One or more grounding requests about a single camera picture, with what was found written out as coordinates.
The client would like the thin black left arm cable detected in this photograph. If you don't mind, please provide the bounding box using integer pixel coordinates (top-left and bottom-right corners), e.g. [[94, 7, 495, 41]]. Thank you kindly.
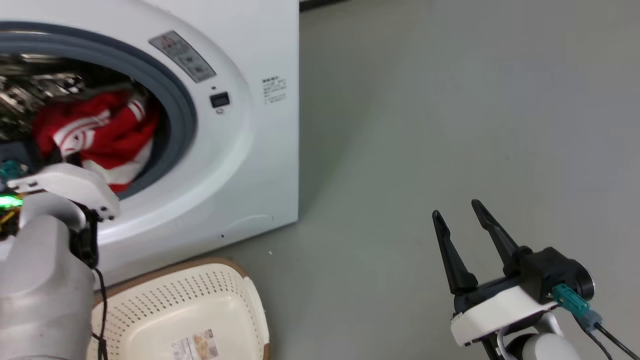
[[88, 212, 109, 360]]

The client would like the teal plug black cable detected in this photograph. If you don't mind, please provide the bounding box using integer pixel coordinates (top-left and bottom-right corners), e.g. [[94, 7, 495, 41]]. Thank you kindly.
[[551, 283, 640, 360]]

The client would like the cream perforated laundry basket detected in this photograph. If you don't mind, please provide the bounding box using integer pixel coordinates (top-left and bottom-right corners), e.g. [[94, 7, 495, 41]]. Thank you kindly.
[[89, 257, 271, 360]]

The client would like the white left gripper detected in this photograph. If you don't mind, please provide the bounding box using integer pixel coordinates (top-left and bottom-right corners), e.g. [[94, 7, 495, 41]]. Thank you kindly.
[[7, 163, 121, 222]]

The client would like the grey rubber door seal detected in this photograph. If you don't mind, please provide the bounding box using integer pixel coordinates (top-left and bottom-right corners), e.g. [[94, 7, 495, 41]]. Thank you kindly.
[[0, 22, 199, 201]]

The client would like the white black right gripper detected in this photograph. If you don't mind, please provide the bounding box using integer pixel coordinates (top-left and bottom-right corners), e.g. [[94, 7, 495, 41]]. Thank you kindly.
[[432, 198, 557, 347]]

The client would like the paper label sticker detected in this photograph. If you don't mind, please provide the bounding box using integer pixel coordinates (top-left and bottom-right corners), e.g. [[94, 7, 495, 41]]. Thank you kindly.
[[170, 328, 220, 360]]

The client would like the grey warning sticker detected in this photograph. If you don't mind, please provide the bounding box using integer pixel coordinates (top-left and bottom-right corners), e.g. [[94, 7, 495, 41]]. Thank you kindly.
[[148, 30, 217, 84]]

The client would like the white front-load washing machine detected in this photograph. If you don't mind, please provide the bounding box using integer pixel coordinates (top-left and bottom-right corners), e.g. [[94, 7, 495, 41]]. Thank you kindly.
[[0, 0, 300, 292]]

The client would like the red and white garment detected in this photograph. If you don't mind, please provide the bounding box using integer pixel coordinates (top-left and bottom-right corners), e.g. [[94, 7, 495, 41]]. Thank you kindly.
[[32, 91, 161, 194]]

